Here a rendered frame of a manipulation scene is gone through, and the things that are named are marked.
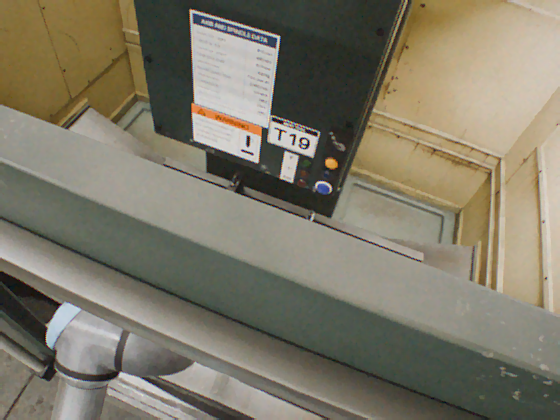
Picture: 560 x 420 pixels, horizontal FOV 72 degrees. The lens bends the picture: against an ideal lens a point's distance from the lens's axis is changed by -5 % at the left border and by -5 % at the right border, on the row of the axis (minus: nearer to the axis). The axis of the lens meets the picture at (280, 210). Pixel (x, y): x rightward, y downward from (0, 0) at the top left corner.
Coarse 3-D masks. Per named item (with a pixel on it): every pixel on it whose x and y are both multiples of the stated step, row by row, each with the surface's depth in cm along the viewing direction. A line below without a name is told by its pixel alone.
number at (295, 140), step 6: (288, 132) 78; (294, 132) 78; (288, 138) 79; (294, 138) 79; (300, 138) 78; (306, 138) 78; (312, 138) 77; (288, 144) 81; (294, 144) 80; (300, 144) 79; (306, 144) 79; (300, 150) 81; (306, 150) 80
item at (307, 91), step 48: (144, 0) 66; (192, 0) 63; (240, 0) 61; (288, 0) 58; (336, 0) 56; (384, 0) 53; (144, 48) 75; (288, 48) 64; (336, 48) 61; (384, 48) 59; (192, 96) 80; (288, 96) 72; (336, 96) 68; (192, 144) 92
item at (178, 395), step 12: (12, 288) 164; (24, 288) 165; (48, 324) 157; (144, 384) 148; (156, 384) 149; (168, 384) 150; (168, 396) 147; (180, 396) 148; (192, 396) 149; (204, 408) 146; (216, 408) 147
